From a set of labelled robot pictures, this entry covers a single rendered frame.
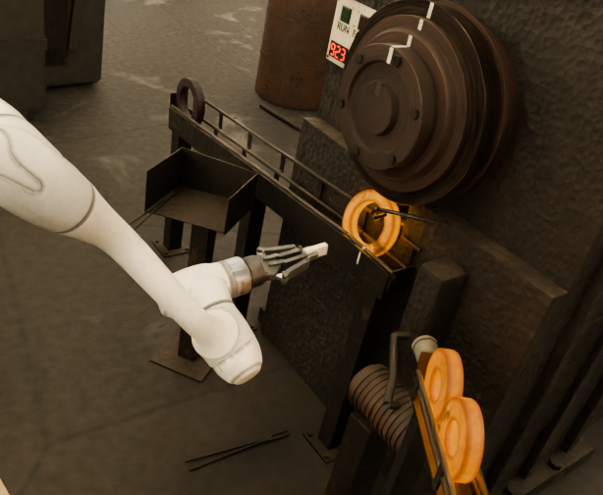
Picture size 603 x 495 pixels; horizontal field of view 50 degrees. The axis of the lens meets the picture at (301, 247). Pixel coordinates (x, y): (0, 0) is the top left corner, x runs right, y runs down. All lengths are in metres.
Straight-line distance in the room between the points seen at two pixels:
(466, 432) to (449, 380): 0.15
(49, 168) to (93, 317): 1.54
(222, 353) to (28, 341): 1.19
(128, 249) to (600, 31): 0.99
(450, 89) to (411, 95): 0.08
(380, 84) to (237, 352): 0.66
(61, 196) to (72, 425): 1.22
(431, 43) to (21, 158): 0.88
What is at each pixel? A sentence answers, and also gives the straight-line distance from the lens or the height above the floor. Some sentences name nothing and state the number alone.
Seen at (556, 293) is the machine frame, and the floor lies 0.87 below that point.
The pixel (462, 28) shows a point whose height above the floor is 1.32.
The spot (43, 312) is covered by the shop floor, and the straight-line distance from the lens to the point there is 2.50.
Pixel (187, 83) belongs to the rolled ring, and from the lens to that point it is 2.52.
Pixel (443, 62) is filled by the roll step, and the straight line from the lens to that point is 1.43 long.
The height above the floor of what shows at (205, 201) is 0.60.
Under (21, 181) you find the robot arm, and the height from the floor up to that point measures 1.14.
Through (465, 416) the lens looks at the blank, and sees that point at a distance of 1.22.
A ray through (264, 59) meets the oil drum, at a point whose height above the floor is 0.26.
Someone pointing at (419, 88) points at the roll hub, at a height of 1.20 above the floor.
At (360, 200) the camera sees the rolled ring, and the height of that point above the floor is 0.79.
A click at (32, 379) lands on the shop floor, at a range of 2.26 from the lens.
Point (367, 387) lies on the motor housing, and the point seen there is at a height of 0.51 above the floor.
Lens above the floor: 1.60
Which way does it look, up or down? 32 degrees down
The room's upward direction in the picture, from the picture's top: 13 degrees clockwise
